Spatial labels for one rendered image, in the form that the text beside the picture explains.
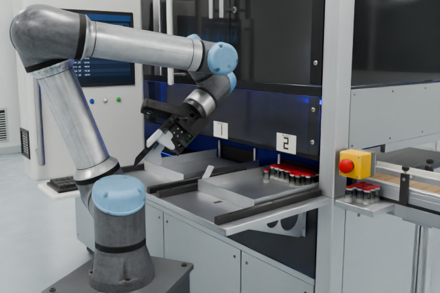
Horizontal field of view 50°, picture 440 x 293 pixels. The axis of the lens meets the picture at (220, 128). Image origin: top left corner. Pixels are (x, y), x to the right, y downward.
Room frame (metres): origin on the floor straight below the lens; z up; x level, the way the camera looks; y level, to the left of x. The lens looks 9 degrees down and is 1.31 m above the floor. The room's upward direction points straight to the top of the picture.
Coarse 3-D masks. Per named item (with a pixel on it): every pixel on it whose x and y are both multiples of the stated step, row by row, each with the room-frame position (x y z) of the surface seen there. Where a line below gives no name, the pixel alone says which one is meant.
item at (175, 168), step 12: (168, 156) 1.76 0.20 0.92; (180, 156) 1.80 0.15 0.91; (192, 156) 1.83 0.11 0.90; (204, 156) 1.87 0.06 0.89; (216, 156) 1.91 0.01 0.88; (144, 168) 1.70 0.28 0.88; (156, 168) 1.63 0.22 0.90; (168, 168) 1.71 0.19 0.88; (180, 168) 1.71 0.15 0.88; (192, 168) 1.71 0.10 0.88; (204, 168) 1.71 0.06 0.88; (216, 168) 1.58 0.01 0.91; (228, 168) 1.61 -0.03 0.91
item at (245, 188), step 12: (252, 168) 1.58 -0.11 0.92; (264, 168) 1.61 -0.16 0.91; (204, 180) 1.44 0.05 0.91; (216, 180) 1.47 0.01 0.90; (228, 180) 1.51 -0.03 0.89; (240, 180) 1.54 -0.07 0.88; (252, 180) 1.55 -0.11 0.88; (204, 192) 1.41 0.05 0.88; (216, 192) 1.36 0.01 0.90; (228, 192) 1.32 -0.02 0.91; (240, 192) 1.40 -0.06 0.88; (252, 192) 1.40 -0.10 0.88; (264, 192) 1.40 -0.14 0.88; (276, 192) 1.40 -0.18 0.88; (288, 192) 1.31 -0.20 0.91; (300, 192) 1.35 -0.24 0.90; (240, 204) 1.27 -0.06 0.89; (252, 204) 1.23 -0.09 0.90
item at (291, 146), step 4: (280, 136) 1.51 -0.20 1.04; (284, 136) 1.50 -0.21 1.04; (288, 136) 1.49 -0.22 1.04; (292, 136) 1.47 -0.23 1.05; (296, 136) 1.46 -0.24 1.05; (280, 140) 1.51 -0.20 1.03; (284, 140) 1.50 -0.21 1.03; (292, 140) 1.47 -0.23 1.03; (280, 144) 1.51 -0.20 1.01; (292, 144) 1.47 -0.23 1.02; (276, 148) 1.53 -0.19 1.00; (280, 148) 1.51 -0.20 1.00; (288, 148) 1.48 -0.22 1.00; (292, 148) 1.47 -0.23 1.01; (288, 152) 1.48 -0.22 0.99; (292, 152) 1.47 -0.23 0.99
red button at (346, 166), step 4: (344, 160) 1.28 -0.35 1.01; (348, 160) 1.28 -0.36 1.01; (340, 164) 1.28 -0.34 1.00; (344, 164) 1.27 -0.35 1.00; (348, 164) 1.27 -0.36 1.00; (352, 164) 1.27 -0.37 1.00; (340, 168) 1.28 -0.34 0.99; (344, 168) 1.27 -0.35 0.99; (348, 168) 1.26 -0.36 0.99; (352, 168) 1.27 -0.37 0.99; (344, 172) 1.27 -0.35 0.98; (348, 172) 1.27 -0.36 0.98
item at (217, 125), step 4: (216, 124) 1.78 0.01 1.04; (220, 124) 1.76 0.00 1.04; (224, 124) 1.74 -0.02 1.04; (216, 128) 1.78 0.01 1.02; (220, 128) 1.76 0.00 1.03; (224, 128) 1.74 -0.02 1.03; (216, 132) 1.78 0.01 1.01; (220, 132) 1.76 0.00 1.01; (224, 132) 1.74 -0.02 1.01; (216, 136) 1.78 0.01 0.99; (220, 136) 1.76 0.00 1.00; (224, 136) 1.74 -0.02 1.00
